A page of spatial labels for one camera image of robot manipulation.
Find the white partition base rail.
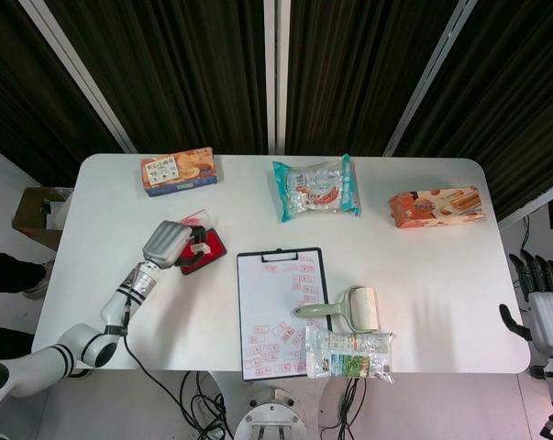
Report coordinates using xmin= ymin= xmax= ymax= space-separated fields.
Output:
xmin=498 ymin=181 xmax=553 ymax=226

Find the green handled lint roller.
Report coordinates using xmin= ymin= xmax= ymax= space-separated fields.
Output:
xmin=290 ymin=284 xmax=381 ymax=333

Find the orange biscuit box blue side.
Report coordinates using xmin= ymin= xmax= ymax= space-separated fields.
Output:
xmin=139 ymin=146 xmax=221 ymax=198

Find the white slanted frame post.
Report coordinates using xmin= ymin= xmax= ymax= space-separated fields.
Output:
xmin=382 ymin=0 xmax=478 ymax=157
xmin=17 ymin=0 xmax=138 ymax=153

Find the white paper with red stamps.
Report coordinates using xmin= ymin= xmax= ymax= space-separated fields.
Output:
xmin=238 ymin=250 xmax=328 ymax=379

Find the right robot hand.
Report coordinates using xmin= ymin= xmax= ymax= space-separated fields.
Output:
xmin=499 ymin=249 xmax=553 ymax=354

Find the black floor cables tangle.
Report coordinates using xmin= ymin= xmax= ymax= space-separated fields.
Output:
xmin=336 ymin=378 xmax=369 ymax=430
xmin=179 ymin=370 xmax=234 ymax=440

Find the dark pleated curtain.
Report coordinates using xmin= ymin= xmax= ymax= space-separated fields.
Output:
xmin=393 ymin=0 xmax=553 ymax=222
xmin=46 ymin=0 xmax=269 ymax=155
xmin=283 ymin=0 xmax=461 ymax=157
xmin=0 ymin=0 xmax=124 ymax=184

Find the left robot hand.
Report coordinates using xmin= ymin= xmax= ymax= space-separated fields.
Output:
xmin=140 ymin=219 xmax=216 ymax=276

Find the red ink pad clear lid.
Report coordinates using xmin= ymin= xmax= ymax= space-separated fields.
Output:
xmin=177 ymin=208 xmax=227 ymax=277

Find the white upright frame post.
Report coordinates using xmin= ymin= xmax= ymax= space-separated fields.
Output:
xmin=262 ymin=0 xmax=287 ymax=155

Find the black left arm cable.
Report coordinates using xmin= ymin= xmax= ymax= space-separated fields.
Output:
xmin=104 ymin=292 xmax=227 ymax=436

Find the black clipboard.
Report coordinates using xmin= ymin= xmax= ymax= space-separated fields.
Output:
xmin=236 ymin=247 xmax=335 ymax=382

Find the orange egg roll box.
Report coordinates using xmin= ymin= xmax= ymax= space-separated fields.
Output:
xmin=387 ymin=185 xmax=487 ymax=229

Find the brown cardboard box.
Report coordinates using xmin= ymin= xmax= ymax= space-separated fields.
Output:
xmin=12 ymin=185 xmax=74 ymax=251

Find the teal sausage bread bag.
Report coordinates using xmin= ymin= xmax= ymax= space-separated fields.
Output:
xmin=271 ymin=153 xmax=362 ymax=225

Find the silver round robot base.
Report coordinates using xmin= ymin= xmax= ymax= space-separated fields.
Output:
xmin=233 ymin=387 xmax=307 ymax=440

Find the grey sneaker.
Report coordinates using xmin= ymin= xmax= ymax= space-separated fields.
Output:
xmin=22 ymin=258 xmax=56 ymax=300

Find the clear plastic snack bag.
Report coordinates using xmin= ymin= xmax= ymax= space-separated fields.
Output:
xmin=304 ymin=320 xmax=395 ymax=384

